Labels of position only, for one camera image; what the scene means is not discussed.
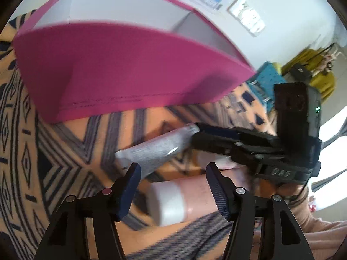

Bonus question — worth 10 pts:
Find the pink tube with white cap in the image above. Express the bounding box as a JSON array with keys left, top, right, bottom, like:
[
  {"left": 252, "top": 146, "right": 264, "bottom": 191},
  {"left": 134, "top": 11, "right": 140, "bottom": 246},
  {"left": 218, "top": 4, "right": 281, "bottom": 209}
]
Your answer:
[{"left": 148, "top": 175, "right": 261, "bottom": 227}]

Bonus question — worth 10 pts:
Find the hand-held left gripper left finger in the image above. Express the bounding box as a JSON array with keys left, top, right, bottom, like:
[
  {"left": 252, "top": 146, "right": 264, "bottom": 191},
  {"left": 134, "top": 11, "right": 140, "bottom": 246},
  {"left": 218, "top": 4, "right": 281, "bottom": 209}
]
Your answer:
[{"left": 34, "top": 162, "right": 142, "bottom": 260}]

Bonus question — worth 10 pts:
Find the yellow armchair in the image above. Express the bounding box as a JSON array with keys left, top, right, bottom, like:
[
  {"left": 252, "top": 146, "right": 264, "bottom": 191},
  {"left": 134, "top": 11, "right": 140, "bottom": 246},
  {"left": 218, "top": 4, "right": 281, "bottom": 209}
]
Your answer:
[{"left": 282, "top": 48, "right": 337, "bottom": 101}]

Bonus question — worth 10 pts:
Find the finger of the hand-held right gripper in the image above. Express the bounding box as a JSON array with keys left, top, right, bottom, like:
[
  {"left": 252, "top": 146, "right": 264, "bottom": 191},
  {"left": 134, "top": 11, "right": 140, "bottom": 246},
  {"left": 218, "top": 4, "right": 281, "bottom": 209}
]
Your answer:
[
  {"left": 190, "top": 132, "right": 284, "bottom": 169},
  {"left": 196, "top": 123, "right": 282, "bottom": 148}
]

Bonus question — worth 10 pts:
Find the pink cardboard box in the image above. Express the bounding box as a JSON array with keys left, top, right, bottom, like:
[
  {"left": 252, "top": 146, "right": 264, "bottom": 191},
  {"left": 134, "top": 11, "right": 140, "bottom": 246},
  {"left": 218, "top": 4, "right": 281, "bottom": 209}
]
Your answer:
[{"left": 12, "top": 0, "right": 258, "bottom": 124}]

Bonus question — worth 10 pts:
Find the person's right forearm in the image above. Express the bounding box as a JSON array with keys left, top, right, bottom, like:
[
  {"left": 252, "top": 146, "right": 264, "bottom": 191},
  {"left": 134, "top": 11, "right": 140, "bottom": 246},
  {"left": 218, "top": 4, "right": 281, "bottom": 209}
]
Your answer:
[{"left": 271, "top": 184, "right": 347, "bottom": 253}]

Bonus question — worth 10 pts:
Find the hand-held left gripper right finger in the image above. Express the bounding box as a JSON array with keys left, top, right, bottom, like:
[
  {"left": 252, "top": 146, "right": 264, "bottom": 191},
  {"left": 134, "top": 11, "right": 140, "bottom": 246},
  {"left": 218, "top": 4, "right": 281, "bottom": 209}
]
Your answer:
[{"left": 205, "top": 162, "right": 316, "bottom": 260}]

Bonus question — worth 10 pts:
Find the orange patterned blanket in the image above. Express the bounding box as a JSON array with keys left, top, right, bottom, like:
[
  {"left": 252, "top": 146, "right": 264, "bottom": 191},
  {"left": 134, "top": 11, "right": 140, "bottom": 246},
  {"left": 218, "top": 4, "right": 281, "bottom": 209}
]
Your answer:
[{"left": 0, "top": 9, "right": 282, "bottom": 260}]

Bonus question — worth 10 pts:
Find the small white tube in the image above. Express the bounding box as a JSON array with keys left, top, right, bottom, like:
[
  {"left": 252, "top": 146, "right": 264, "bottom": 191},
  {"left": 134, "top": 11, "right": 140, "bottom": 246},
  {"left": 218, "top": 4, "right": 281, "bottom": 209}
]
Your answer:
[{"left": 114, "top": 123, "right": 201, "bottom": 180}]

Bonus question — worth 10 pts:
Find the black bag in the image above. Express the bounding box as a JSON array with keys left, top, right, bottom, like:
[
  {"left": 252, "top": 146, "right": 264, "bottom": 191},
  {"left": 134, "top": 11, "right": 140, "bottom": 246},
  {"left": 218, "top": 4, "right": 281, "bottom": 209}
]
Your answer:
[{"left": 290, "top": 63, "right": 312, "bottom": 80}]

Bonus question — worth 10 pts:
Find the white wall socket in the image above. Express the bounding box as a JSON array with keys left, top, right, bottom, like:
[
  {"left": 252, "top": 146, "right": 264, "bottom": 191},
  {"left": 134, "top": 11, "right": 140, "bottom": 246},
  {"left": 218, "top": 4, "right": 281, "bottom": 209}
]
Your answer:
[
  {"left": 239, "top": 8, "right": 259, "bottom": 30},
  {"left": 249, "top": 19, "right": 265, "bottom": 37},
  {"left": 227, "top": 0, "right": 245, "bottom": 17}
]

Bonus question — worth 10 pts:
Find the blue plastic basket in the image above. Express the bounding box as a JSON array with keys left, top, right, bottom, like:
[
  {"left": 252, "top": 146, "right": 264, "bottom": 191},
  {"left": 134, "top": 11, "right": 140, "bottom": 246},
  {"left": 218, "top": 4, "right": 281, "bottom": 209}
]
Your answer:
[{"left": 249, "top": 61, "right": 288, "bottom": 106}]

